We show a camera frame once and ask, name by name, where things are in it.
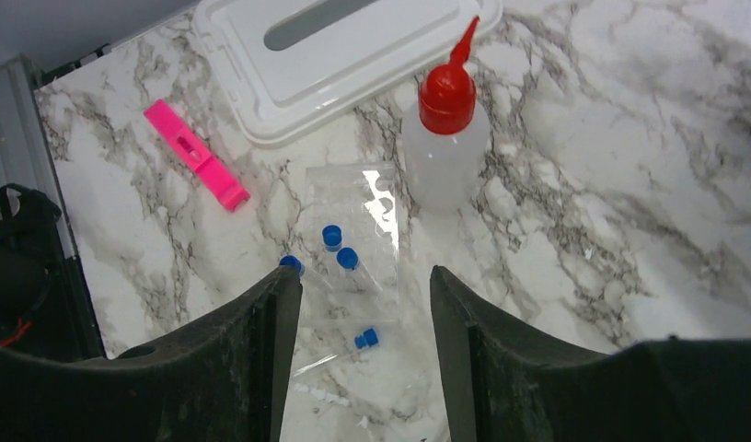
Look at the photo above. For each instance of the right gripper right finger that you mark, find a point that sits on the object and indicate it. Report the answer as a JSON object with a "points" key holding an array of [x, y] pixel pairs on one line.
{"points": [[505, 380]]}

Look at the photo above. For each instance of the red-capped wash bottle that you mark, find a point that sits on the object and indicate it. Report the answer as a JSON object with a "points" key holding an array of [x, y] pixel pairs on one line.
{"points": [[446, 134]]}

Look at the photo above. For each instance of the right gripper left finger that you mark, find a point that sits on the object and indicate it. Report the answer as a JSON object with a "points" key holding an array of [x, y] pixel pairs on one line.
{"points": [[221, 377]]}

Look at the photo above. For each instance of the blue-capped test tube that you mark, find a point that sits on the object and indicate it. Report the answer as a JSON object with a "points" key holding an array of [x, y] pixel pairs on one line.
{"points": [[361, 279], [326, 346], [293, 262], [332, 238]]}

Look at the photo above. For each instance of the white plastic lid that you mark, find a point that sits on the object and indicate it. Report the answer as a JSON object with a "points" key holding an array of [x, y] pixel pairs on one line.
{"points": [[288, 67]]}

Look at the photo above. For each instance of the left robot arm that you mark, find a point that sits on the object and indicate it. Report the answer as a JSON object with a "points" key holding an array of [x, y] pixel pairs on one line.
{"points": [[45, 305]]}

